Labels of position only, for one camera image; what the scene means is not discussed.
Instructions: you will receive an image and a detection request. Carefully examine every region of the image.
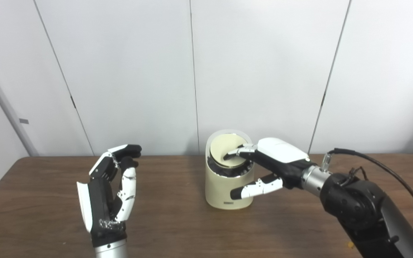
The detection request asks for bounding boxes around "gray wall corner strip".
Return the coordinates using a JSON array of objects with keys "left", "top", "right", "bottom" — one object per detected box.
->
[{"left": 0, "top": 47, "right": 38, "bottom": 157}]

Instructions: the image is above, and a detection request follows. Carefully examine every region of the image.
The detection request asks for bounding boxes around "black bin liner bag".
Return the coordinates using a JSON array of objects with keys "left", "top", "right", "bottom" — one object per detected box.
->
[{"left": 207, "top": 154, "right": 253, "bottom": 178}]

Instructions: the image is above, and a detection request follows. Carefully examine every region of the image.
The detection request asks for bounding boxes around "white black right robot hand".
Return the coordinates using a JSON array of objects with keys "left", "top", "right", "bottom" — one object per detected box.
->
[{"left": 223, "top": 138, "right": 316, "bottom": 200}]

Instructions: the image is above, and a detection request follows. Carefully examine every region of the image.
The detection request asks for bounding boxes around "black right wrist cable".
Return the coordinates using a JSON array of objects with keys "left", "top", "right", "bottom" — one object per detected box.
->
[{"left": 321, "top": 148, "right": 413, "bottom": 251}]

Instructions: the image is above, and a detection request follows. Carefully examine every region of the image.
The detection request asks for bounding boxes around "cream round bin lid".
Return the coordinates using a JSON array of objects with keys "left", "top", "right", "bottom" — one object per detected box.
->
[{"left": 210, "top": 134, "right": 249, "bottom": 168}]

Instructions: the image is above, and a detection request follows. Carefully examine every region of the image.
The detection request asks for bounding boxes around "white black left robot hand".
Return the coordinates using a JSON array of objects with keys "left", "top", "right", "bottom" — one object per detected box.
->
[{"left": 77, "top": 144, "right": 142, "bottom": 248}]

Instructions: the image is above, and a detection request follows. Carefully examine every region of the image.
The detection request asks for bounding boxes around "cream-colored bin body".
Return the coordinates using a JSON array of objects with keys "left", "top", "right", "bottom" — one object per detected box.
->
[{"left": 205, "top": 129, "right": 254, "bottom": 210}]

